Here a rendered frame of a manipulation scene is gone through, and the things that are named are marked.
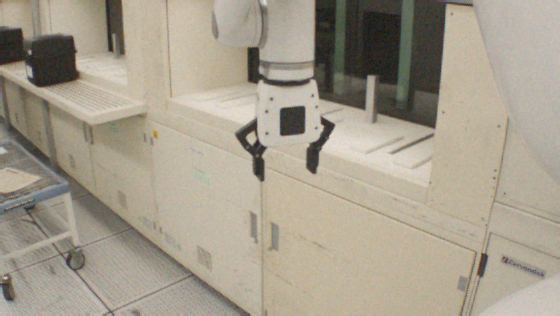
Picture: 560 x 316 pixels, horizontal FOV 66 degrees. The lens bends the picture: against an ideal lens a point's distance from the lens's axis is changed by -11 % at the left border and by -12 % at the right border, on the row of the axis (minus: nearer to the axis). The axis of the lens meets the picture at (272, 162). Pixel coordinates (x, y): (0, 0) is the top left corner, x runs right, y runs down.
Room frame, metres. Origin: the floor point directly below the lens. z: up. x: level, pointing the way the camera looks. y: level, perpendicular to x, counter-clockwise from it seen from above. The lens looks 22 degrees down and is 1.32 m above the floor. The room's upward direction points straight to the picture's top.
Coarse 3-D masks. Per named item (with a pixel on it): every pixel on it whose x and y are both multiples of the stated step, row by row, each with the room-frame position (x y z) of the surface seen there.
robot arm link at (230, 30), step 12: (216, 0) 0.68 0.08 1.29; (228, 0) 0.65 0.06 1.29; (240, 0) 0.63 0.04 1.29; (252, 0) 0.63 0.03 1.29; (216, 12) 0.68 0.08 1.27; (228, 12) 0.65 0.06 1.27; (240, 12) 0.64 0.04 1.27; (252, 12) 0.69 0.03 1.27; (216, 24) 0.69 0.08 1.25; (228, 24) 0.66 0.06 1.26; (240, 24) 0.66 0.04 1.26; (252, 24) 0.69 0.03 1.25; (216, 36) 0.70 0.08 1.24; (228, 36) 0.68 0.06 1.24; (240, 36) 0.68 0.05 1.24; (252, 36) 0.69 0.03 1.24
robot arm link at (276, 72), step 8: (264, 64) 0.72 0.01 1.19; (272, 64) 0.71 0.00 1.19; (280, 64) 0.70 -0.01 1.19; (288, 64) 0.70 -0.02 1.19; (296, 64) 0.70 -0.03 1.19; (304, 64) 0.71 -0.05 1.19; (312, 64) 0.73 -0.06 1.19; (264, 72) 0.72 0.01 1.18; (272, 72) 0.71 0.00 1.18; (280, 72) 0.70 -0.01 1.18; (288, 72) 0.70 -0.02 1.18; (296, 72) 0.70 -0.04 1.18; (304, 72) 0.71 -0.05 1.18; (312, 72) 0.73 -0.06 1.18; (272, 80) 0.72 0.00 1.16; (280, 80) 0.71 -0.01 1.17; (288, 80) 0.71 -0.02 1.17; (296, 80) 0.72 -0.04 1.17
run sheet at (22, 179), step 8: (8, 168) 2.06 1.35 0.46; (16, 168) 2.05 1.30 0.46; (0, 176) 1.96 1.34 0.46; (8, 176) 1.96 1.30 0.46; (16, 176) 1.96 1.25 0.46; (24, 176) 1.96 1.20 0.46; (32, 176) 1.96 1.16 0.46; (40, 176) 1.96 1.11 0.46; (0, 184) 1.86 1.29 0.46; (8, 184) 1.86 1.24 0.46; (16, 184) 1.86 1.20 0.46; (24, 184) 1.87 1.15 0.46; (0, 192) 1.76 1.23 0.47; (8, 192) 1.75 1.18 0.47
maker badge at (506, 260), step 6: (504, 258) 0.85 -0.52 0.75; (510, 258) 0.84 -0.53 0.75; (504, 264) 0.84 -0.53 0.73; (510, 264) 0.83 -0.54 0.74; (516, 264) 0.82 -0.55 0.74; (522, 264) 0.81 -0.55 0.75; (528, 264) 0.80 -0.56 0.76; (522, 270) 0.81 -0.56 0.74; (528, 270) 0.80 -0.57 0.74; (534, 270) 0.79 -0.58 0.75; (540, 270) 0.78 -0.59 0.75; (534, 276) 0.79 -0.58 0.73; (540, 276) 0.78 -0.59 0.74
